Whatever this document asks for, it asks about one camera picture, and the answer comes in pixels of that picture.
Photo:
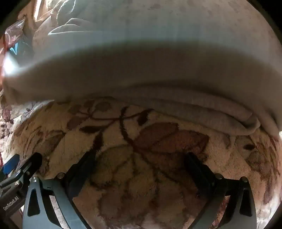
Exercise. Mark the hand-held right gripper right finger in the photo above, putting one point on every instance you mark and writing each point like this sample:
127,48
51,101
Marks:
193,165

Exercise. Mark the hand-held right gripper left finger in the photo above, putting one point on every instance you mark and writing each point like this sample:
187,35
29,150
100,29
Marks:
84,167

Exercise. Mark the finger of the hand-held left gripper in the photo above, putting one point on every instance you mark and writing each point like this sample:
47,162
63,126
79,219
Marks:
11,165
30,163

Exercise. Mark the light grey pants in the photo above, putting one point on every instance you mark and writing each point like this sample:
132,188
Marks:
141,72

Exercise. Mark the floral plush blanket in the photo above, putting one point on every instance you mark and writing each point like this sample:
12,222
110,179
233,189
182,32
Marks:
141,171

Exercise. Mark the dark teal bag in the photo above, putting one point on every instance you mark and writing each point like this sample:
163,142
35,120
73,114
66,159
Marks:
18,49

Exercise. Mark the clear plastic bag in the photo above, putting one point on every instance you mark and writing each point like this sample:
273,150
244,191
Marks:
15,30

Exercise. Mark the floral beige pillow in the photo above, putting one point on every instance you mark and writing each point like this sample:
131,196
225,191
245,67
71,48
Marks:
187,15

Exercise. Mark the orange curtain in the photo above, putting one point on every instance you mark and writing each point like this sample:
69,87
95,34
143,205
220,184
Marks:
37,11

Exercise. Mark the grey fleece cloth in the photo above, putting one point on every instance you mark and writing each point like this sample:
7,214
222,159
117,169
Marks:
70,15

